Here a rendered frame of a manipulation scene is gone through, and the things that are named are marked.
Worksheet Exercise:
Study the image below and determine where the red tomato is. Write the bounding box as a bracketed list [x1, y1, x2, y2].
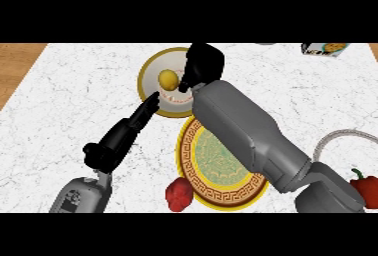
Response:
[164, 177, 195, 213]

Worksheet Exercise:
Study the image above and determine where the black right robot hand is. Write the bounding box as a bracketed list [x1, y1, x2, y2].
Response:
[177, 42, 226, 94]

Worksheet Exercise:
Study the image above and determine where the patterned yellow green bowl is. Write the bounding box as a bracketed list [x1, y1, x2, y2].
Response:
[176, 115, 270, 212]

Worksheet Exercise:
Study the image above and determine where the red bell pepper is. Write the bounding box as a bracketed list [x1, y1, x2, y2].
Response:
[349, 168, 378, 210]

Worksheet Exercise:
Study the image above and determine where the printed food box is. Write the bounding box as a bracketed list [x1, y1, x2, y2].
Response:
[300, 42, 350, 58]

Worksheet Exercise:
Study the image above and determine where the white plate with gold rim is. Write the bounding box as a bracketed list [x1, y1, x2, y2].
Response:
[136, 46, 197, 119]

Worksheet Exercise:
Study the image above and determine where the yellow lemon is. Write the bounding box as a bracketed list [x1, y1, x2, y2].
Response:
[157, 69, 180, 92]

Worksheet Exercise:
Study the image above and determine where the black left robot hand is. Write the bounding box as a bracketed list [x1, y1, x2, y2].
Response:
[81, 90, 163, 175]

